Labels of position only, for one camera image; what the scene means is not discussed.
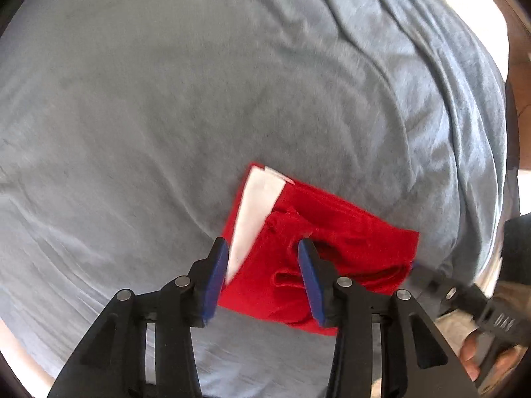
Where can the person's right hand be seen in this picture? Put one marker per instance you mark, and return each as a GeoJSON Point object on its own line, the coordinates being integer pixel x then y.
{"type": "Point", "coordinates": [477, 354]}

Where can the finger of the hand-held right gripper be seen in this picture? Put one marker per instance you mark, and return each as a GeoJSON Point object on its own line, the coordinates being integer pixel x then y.
{"type": "Point", "coordinates": [448, 292]}

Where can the grey bed blanket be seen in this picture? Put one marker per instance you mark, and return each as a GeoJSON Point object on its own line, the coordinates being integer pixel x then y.
{"type": "Point", "coordinates": [207, 91]}

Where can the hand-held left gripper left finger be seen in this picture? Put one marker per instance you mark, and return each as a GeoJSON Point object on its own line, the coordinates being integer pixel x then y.
{"type": "Point", "coordinates": [209, 282]}

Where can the red shorts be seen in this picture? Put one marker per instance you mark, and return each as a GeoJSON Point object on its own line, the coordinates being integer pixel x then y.
{"type": "Point", "coordinates": [332, 224]}

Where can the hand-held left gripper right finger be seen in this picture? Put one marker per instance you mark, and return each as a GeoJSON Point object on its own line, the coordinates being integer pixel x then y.
{"type": "Point", "coordinates": [311, 282]}

